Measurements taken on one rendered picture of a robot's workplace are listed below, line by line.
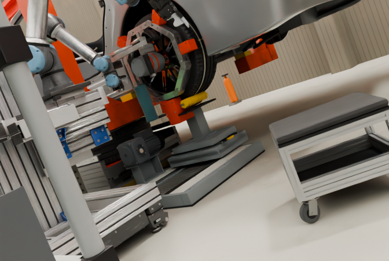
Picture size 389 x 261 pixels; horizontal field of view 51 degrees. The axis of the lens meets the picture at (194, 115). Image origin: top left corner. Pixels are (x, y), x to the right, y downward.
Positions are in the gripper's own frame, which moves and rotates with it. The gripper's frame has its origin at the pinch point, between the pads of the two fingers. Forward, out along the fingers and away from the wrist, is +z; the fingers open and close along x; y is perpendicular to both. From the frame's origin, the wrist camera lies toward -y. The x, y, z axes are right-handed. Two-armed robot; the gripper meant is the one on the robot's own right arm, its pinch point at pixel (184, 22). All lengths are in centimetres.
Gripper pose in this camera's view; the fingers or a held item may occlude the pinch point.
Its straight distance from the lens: 200.9
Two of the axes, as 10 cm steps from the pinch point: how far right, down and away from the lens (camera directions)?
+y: -7.4, 6.7, 0.2
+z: 5.6, 6.1, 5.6
